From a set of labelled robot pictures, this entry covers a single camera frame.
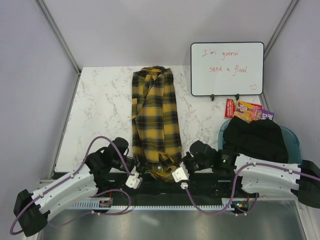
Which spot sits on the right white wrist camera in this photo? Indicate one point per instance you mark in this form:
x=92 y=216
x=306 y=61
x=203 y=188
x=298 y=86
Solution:
x=180 y=174

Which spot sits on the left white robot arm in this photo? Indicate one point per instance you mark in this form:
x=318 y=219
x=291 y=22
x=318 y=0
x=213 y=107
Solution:
x=34 y=210

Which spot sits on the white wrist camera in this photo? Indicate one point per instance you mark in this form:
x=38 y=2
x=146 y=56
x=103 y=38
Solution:
x=180 y=174
x=134 y=181

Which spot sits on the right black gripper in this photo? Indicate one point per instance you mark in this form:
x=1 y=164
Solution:
x=184 y=159

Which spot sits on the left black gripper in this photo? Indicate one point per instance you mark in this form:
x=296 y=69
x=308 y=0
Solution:
x=140 y=167

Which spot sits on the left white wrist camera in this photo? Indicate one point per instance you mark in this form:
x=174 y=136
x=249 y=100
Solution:
x=134 y=181

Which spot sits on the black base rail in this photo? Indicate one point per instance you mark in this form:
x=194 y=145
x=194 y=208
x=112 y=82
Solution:
x=199 y=185

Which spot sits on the aluminium frame rails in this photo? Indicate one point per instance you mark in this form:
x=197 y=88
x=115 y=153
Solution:
x=44 y=183

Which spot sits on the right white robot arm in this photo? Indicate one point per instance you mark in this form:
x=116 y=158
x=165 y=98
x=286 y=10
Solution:
x=257 y=176

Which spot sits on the white dry-erase board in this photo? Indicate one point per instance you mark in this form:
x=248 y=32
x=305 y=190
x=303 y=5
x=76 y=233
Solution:
x=226 y=68

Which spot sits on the white slotted cable duct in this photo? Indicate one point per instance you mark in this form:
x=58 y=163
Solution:
x=98 y=205

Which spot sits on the black shirt in bin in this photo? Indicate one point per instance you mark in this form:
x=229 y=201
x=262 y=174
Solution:
x=259 y=139

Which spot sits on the red card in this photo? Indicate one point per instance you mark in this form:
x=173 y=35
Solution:
x=230 y=107

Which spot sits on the teal plastic bin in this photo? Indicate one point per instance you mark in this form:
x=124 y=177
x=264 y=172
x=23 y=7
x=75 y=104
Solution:
x=290 y=139

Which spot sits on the yellow plaid flannel shirt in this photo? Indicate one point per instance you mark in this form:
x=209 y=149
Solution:
x=156 y=140

